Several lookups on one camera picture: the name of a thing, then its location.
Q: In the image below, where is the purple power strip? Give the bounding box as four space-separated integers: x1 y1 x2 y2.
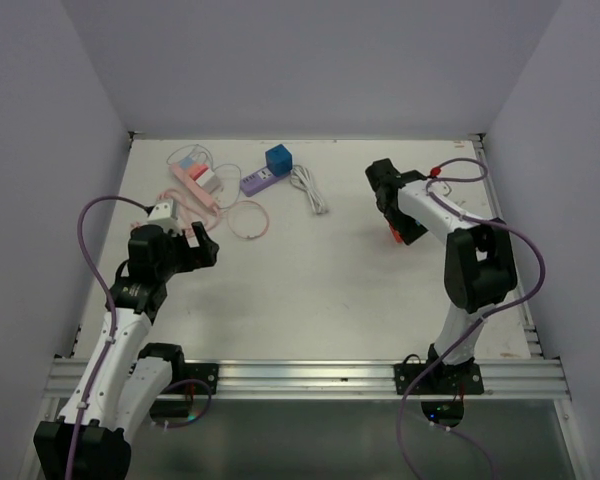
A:
240 168 279 197

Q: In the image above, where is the white cable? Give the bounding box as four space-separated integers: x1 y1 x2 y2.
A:
289 165 328 217

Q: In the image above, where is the white charger on pink strip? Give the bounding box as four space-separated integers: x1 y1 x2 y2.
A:
196 170 221 194

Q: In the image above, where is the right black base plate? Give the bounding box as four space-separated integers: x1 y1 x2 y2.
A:
393 362 485 396

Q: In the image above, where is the aluminium front rail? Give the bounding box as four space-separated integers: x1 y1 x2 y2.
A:
44 357 566 401

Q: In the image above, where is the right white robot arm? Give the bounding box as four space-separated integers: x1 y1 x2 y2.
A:
365 158 517 393

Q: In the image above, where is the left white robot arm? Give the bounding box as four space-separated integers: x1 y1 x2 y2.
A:
34 222 219 479

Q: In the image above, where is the pink power strip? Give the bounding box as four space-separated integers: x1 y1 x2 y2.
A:
164 160 221 230

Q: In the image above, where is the blue cube plug adapter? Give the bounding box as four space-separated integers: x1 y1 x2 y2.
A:
265 144 293 177

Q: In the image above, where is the coral plug on pink strip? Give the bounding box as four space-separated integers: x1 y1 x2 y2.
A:
186 162 209 181

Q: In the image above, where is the red cube socket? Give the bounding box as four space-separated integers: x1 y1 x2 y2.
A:
389 225 403 244

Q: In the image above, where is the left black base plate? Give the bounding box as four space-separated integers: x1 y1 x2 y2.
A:
181 362 220 397

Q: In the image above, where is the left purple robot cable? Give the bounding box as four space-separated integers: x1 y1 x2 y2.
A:
62 195 156 480

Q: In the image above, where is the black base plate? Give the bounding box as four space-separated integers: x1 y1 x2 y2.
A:
393 362 485 396
181 362 220 397

